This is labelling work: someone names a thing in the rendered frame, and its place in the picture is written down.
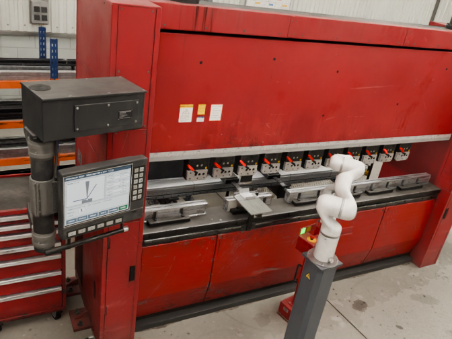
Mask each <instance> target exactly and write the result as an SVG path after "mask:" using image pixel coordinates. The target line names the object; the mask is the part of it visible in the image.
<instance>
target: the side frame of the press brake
mask: <svg viewBox="0 0 452 339"><path fill-rule="evenodd" d="M161 12H162V7H160V6H158V5H156V4H154V3H152V2H150V1H148V0H77V13H76V79H83V78H95V77H118V76H121V77H123V78H125V79H127V80H129V81H130V82H132V83H134V84H135V85H138V86H139V87H141V88H143V89H144V90H146V91H147V93H145V105H144V114H143V126H142V128H138V129H132V130H124V131H118V132H113V133H104V134H99V135H90V136H86V137H77V138H75V166H78V165H85V164H89V163H96V162H100V161H107V160H111V159H118V158H121V157H128V156H136V155H144V156H145V157H146V158H147V171H146V180H145V195H144V204H143V217H141V218H139V219H135V220H132V221H127V222H125V223H123V227H124V226H128V228H129V230H128V231H126V232H123V233H119V234H116V235H112V236H110V237H105V238H103V239H99V240H96V241H93V242H89V243H86V244H83V245H80V246H77V247H75V276H76V278H78V285H79V288H80V291H81V298H82V300H83V304H84V307H85V308H86V310H88V311H89V320H90V324H91V332H92V331H93V334H94V337H95V339H134V338H135V323H136V314H137V299H138V290H139V275H140V267H141V251H142V242H143V227H144V218H145V203H146V195H147V179H148V171H149V155H150V147H151V131H152V123H153V107H154V99H155V84H156V75H157V60H158V51H159V36H160V27H161ZM118 228H120V224H118V225H114V226H111V227H107V228H104V229H100V230H97V231H93V232H91V233H86V234H83V235H79V236H77V237H75V241H78V240H81V239H85V238H88V237H92V236H95V235H99V234H101V233H105V232H108V231H112V230H115V229H118Z"/></svg>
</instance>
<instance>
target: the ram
mask: <svg viewBox="0 0 452 339"><path fill-rule="evenodd" d="M189 104H193V109H192V120H191V122H179V116H180V105H189ZM199 104H206V108H205V113H204V114H198V105H199ZM211 104H223V109H222V114H221V120H220V121H209V116H210V111H211ZM197 114H198V115H197ZM197 116H204V122H197V121H196V120H197ZM446 134H452V50H438V49H428V48H410V47H400V46H382V45H372V44H353V43H343V42H324V41H315V40H296V39H286V38H267V37H257V36H239V35H229V34H210V33H200V32H182V31H172V30H160V36H159V51H158V60H157V75H156V84H155V99H154V107H153V123H152V131H151V147H150V153H164V152H174V151H195V150H206V149H226V148H238V147H258V146H269V145H290V144H300V143H320V142H332V141H352V140H363V139H384V138H394V137H415V136H426V135H446ZM449 139H450V137H443V138H433V139H414V140H404V141H385V142H375V143H356V144H346V145H327V146H317V147H298V148H288V149H269V150H259V151H240V152H229V153H210V154H200V155H181V156H171V157H152V158H149V162H153V161H171V160H181V159H198V158H208V157H226V156H235V155H253V154H263V153H280V152H290V151H308V150H317V149H335V148H345V147H362V146H372V145H390V144H400V143H417V142H427V141H444V140H449Z"/></svg>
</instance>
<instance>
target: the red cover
mask: <svg viewBox="0 0 452 339"><path fill-rule="evenodd" d="M148 1H150V2H152V3H154V4H156V5H158V6H160V7H162V12H161V27H160V29H167V30H185V31H195V32H213V33H223V34H241V35H251V36H269V37H279V38H298V39H308V40H326V41H336V42H353V43H363V44H382V45H392V46H409V47H419V48H437V49H447V50H452V30H444V29H436V28H424V27H417V26H405V25H397V24H385V23H378V22H366V21H358V20H346V19H339V18H332V17H320V16H313V15H300V14H294V13H281V12H274V11H261V10H255V9H242V8H235V7H222V6H216V5H203V4H190V3H180V2H176V1H164V0H148Z"/></svg>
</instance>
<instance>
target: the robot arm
mask: <svg viewBox="0 0 452 339"><path fill-rule="evenodd" d="M328 164H329V166H330V168H331V169H333V170H335V171H337V172H338V173H337V175H336V180H335V182H334V184H330V185H329V186H326V187H325V188H324V191H323V194H322V195H320V196H319V197H318V198H317V201H316V209H317V213H318V215H319V216H320V218H321V220H320V222H321V223H322V226H321V229H320V231H319V235H318V239H317V243H316V245H315V248H311V249H310V250H309V251H308V253H307V257H308V258H309V260H310V261H311V262H313V263H314V264H315V265H317V266H321V267H323V268H333V267H335V266H336V265H337V264H338V258H337V256H336V255H335V251H336V247H337V245H338V240H339V238H340V234H341V231H342V226H341V225H340V224H339V223H338V222H337V221H336V218H338V219H342V220H346V221H350V220H353V219H354V218H355V217H356V214H357V205H356V202H355V199H354V198H353V196H352V194H351V192H350V189H351V185H352V182H353V181H355V180H357V179H359V178H361V177H362V176H363V174H364V172H365V165H364V163H363V162H361V161H358V160H355V159H353V157H352V156H351V155H341V154H336V155H333V156H331V158H330V159H329V162H328ZM333 190H334V191H335V193H333V194H332V191H333Z"/></svg>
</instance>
